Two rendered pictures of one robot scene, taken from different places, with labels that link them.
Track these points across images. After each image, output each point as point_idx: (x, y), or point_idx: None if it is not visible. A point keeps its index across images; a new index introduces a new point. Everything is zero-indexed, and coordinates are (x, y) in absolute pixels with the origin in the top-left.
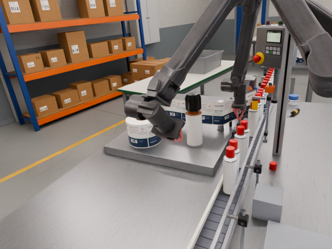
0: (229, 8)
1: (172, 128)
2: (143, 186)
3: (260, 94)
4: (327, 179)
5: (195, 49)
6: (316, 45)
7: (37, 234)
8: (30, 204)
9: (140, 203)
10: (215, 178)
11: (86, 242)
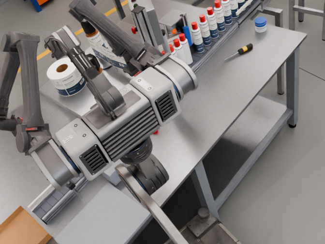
0: (17, 62)
1: (13, 129)
2: (52, 136)
3: (170, 47)
4: (185, 150)
5: (3, 89)
6: (18, 130)
7: None
8: None
9: None
10: None
11: (2, 178)
